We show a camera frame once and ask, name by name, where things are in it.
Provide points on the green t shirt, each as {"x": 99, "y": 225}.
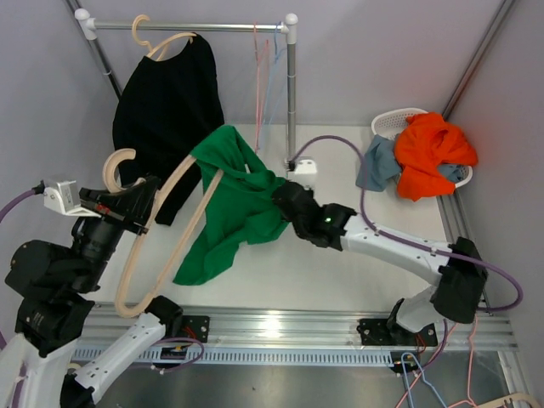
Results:
{"x": 241, "y": 209}

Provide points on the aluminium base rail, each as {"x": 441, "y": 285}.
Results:
{"x": 293, "y": 329}

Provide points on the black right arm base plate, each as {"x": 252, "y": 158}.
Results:
{"x": 383, "y": 332}

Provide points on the blue wire hanger on floor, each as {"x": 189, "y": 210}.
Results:
{"x": 406, "y": 359}

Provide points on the white perforated plastic basket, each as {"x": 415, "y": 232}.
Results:
{"x": 391, "y": 123}

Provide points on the pink wire hanger on floor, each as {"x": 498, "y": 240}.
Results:
{"x": 446, "y": 371}

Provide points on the pink wire hanger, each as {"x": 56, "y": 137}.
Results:
{"x": 446, "y": 371}
{"x": 261, "y": 54}

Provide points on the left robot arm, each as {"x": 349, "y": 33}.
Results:
{"x": 53, "y": 281}

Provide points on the metal clothes rack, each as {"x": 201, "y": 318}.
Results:
{"x": 288, "y": 27}

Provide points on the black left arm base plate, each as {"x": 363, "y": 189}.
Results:
{"x": 195, "y": 326}

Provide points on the orange t shirt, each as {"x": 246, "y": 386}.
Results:
{"x": 426, "y": 143}

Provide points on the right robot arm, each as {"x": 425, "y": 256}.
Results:
{"x": 455, "y": 279}

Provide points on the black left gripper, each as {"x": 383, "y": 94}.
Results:
{"x": 123, "y": 208}

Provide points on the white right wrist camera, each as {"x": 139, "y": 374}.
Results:
{"x": 302, "y": 167}

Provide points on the beige hanger bottom right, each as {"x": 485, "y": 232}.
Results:
{"x": 510, "y": 399}

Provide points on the black t shirt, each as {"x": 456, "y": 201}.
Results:
{"x": 166, "y": 109}

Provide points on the white slotted cable duct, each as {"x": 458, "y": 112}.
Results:
{"x": 267, "y": 356}

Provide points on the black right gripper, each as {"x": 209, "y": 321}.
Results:
{"x": 310, "y": 193}

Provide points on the light blue wire hanger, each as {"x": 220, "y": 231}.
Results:
{"x": 276, "y": 53}

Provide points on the grey-blue t shirt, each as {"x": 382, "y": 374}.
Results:
{"x": 380, "y": 166}

